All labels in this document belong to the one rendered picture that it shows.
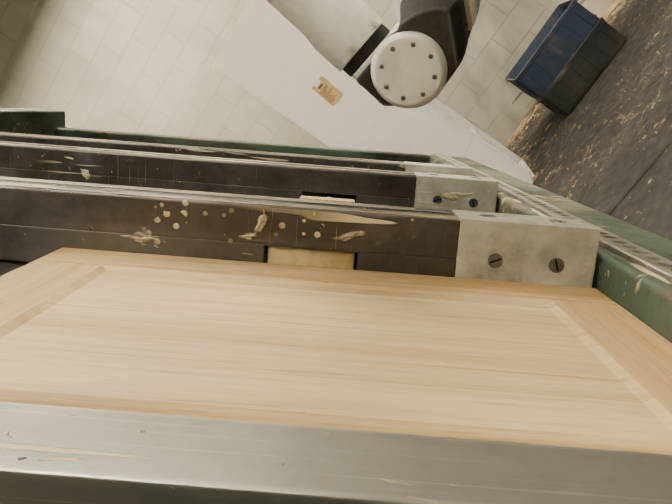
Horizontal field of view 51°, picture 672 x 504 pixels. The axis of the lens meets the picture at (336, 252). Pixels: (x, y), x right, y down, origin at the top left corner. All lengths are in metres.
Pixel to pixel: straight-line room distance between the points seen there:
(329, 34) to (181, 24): 5.34
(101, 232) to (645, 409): 0.47
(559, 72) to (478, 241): 4.23
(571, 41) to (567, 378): 4.47
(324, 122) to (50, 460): 4.26
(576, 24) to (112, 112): 3.74
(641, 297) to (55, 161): 0.87
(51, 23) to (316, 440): 6.31
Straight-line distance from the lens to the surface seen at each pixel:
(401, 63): 0.73
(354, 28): 0.77
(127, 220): 0.66
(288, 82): 4.48
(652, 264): 0.62
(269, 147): 2.09
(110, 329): 0.46
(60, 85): 6.54
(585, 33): 4.89
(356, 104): 4.44
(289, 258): 0.64
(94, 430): 0.27
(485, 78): 5.84
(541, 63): 4.82
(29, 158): 1.19
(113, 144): 1.39
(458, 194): 1.09
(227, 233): 0.64
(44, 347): 0.43
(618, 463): 0.29
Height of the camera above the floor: 1.16
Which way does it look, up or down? 5 degrees down
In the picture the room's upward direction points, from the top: 56 degrees counter-clockwise
